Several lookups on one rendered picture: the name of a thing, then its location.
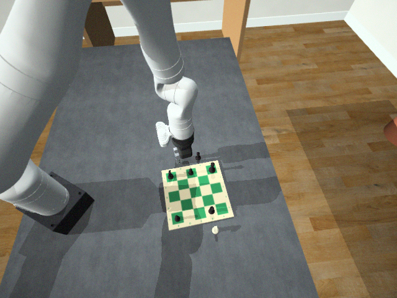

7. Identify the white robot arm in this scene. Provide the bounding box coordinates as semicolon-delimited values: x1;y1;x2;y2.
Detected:
0;0;198;215

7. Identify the green and cream chessboard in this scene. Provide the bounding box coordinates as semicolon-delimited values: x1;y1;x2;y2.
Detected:
162;160;234;230

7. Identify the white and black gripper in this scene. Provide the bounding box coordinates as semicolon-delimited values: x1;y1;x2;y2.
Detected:
156;121;194;164

